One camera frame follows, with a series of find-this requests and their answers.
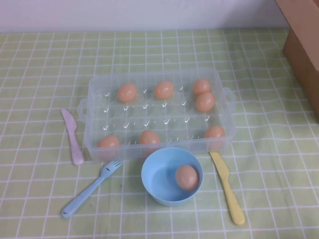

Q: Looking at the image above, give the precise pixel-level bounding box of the orange egg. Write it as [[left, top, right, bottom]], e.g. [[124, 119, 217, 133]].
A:
[[139, 129, 160, 148], [97, 135, 121, 154], [195, 91, 216, 113], [175, 164, 199, 191], [204, 124, 226, 141], [192, 78, 211, 95], [154, 81, 174, 100], [117, 83, 138, 103]]

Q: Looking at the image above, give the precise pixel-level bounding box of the transparent plastic egg box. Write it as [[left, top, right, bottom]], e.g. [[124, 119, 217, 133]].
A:
[[76, 67, 237, 161]]

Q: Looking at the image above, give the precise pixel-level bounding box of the brown cardboard box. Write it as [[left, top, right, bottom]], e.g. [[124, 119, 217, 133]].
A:
[[275, 0, 319, 116]]

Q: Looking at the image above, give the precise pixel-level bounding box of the light blue plastic bowl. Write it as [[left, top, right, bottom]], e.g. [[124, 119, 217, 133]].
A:
[[141, 146, 204, 207]]

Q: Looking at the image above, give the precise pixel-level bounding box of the pink plastic knife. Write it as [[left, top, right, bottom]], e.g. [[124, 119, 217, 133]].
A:
[[61, 108, 85, 166]]

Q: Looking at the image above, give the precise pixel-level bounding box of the yellow plastic knife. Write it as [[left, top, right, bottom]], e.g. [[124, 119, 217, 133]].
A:
[[208, 151, 246, 226]]

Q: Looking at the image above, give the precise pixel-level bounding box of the light blue plastic fork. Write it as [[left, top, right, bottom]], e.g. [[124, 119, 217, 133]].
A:
[[61, 159, 125, 219]]

